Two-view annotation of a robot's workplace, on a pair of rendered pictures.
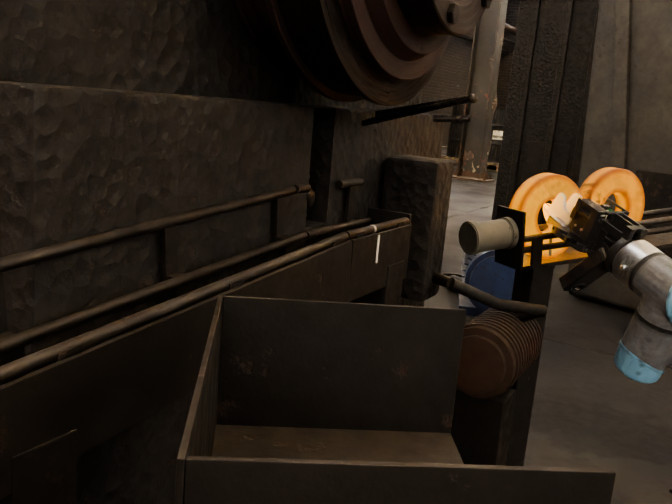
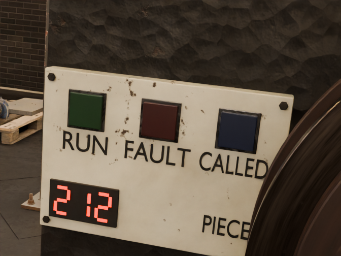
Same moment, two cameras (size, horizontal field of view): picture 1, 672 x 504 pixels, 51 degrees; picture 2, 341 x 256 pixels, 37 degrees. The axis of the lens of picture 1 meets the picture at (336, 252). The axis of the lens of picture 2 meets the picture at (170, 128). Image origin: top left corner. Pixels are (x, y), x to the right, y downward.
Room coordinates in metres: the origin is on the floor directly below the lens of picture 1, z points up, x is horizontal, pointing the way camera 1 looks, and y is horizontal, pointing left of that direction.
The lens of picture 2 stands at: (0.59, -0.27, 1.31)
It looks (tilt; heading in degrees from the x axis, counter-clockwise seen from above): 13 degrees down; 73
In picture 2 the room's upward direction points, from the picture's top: 5 degrees clockwise
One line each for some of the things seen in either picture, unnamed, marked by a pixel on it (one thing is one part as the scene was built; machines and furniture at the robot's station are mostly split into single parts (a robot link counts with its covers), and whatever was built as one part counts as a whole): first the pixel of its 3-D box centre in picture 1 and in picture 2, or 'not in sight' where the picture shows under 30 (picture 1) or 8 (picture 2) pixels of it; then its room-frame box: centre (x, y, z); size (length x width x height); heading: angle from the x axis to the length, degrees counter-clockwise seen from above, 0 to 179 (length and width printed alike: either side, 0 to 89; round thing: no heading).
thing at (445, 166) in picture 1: (411, 226); not in sight; (1.20, -0.13, 0.68); 0.11 x 0.08 x 0.24; 61
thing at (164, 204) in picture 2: not in sight; (158, 164); (0.74, 0.23, 1.15); 0.26 x 0.02 x 0.18; 151
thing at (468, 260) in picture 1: (495, 273); not in sight; (3.16, -0.74, 0.17); 0.57 x 0.31 x 0.34; 171
